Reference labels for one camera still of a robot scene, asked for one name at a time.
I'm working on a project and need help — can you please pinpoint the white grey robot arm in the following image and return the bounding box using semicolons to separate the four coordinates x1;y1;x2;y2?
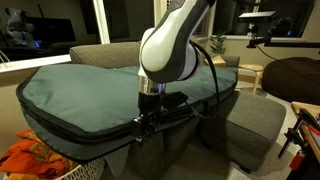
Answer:
131;0;215;141

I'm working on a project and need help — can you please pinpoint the grey fabric sofa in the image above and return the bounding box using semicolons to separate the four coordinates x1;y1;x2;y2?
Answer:
69;41;287;180

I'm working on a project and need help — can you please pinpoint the black stereo camera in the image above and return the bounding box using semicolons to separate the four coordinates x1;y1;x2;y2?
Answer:
239;11;278;23

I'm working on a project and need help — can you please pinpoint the orange cloth pile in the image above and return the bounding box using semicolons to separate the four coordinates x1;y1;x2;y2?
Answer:
0;129;78;180

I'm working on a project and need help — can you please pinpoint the light wooden stool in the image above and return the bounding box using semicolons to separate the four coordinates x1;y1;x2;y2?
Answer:
203;54;264;95

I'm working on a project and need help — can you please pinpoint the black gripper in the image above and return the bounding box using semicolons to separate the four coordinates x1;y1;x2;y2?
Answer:
131;91;188;142

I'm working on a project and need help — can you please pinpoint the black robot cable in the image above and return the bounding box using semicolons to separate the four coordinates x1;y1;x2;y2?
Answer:
184;40;221;120

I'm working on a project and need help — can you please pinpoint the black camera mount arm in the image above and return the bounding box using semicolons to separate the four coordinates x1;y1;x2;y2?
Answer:
247;37;320;48

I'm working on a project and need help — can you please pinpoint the white wire laundry basket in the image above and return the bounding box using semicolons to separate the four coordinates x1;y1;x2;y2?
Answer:
2;158;105;180

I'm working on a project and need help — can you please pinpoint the dark brown bean bag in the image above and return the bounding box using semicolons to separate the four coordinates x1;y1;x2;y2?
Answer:
262;57;320;105

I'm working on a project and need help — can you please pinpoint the wooden table with clamps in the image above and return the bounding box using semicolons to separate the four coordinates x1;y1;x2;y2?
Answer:
278;102;320;180

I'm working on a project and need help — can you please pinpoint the dark television screen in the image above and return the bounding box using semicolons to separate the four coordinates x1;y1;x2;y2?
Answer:
27;17;76;42

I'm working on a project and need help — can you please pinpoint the green houseplant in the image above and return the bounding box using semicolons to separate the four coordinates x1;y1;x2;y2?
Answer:
210;34;226;55

